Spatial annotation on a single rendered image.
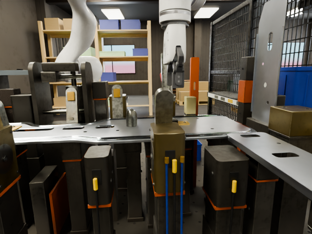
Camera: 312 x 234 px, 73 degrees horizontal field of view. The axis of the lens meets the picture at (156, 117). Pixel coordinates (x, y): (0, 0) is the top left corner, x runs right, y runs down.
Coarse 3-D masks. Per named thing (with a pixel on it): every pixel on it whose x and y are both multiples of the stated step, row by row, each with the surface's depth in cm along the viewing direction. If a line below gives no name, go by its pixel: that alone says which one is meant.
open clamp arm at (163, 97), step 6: (162, 90) 42; (168, 90) 43; (156, 96) 42; (162, 96) 42; (168, 96) 43; (156, 102) 43; (162, 102) 43; (168, 102) 43; (156, 108) 43; (162, 108) 44; (168, 108) 44; (156, 114) 44; (162, 114) 44; (168, 114) 44; (156, 120) 45; (162, 120) 45; (168, 120) 45
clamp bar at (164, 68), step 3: (162, 54) 73; (162, 57) 73; (162, 60) 74; (162, 63) 74; (162, 66) 74; (165, 66) 75; (162, 69) 74; (165, 69) 75; (162, 72) 74; (165, 72) 75; (162, 75) 74; (165, 75) 75; (162, 78) 74; (165, 78) 75; (162, 81) 74; (165, 81) 75; (162, 84) 74; (165, 84) 75; (165, 87) 75; (168, 87) 75; (171, 87) 74; (171, 90) 74
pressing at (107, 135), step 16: (32, 128) 61; (48, 128) 61; (64, 128) 61; (96, 128) 59; (112, 128) 59; (128, 128) 59; (144, 128) 59; (192, 128) 58; (208, 128) 58; (224, 128) 57; (240, 128) 57; (16, 144) 50
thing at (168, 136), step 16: (160, 128) 41; (176, 128) 41; (160, 144) 38; (176, 144) 38; (160, 160) 38; (176, 160) 38; (160, 176) 39; (176, 176) 39; (160, 192) 39; (176, 192) 40; (160, 208) 41; (176, 208) 42; (160, 224) 42; (176, 224) 42
